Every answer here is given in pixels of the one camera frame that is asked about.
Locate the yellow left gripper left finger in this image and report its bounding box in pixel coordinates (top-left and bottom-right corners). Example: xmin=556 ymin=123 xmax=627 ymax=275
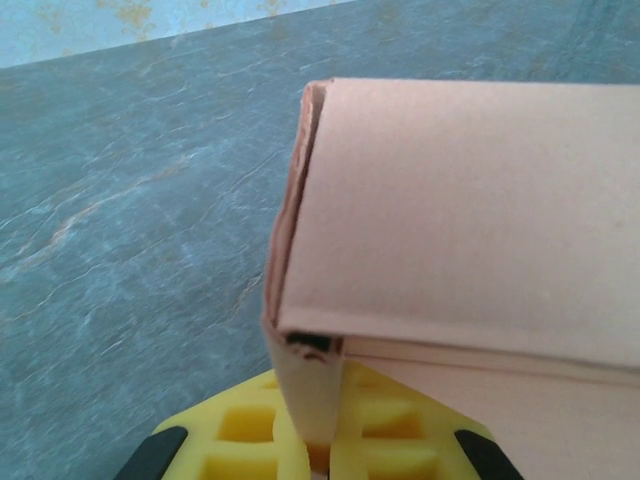
xmin=113 ymin=369 xmax=314 ymax=480

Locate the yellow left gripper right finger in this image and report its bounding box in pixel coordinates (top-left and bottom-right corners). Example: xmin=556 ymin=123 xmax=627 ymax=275
xmin=329 ymin=360 xmax=524 ymax=480

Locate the orange cardboard paper box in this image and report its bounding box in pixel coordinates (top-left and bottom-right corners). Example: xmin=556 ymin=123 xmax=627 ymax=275
xmin=259 ymin=77 xmax=640 ymax=480

